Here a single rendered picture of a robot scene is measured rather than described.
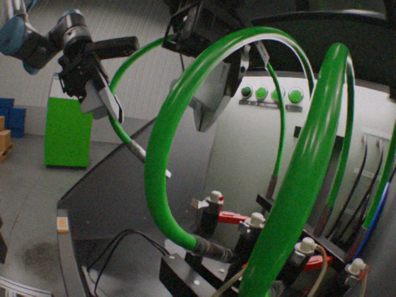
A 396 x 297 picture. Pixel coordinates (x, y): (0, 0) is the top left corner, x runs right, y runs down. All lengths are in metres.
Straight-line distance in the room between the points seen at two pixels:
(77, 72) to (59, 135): 3.18
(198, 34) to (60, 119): 3.35
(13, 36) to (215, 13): 0.35
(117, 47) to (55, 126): 3.18
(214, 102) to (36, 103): 7.02
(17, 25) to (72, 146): 3.27
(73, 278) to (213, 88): 0.38
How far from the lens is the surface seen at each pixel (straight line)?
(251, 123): 0.59
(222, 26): 0.23
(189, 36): 0.20
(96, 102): 0.31
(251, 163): 0.58
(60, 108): 3.46
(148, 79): 6.97
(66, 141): 3.52
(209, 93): 0.21
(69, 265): 0.39
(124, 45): 0.36
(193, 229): 0.29
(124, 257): 0.58
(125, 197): 0.58
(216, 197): 0.28
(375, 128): 0.49
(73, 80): 0.35
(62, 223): 0.48
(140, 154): 0.32
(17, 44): 0.41
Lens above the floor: 1.24
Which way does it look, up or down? 8 degrees down
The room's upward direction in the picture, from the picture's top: 11 degrees clockwise
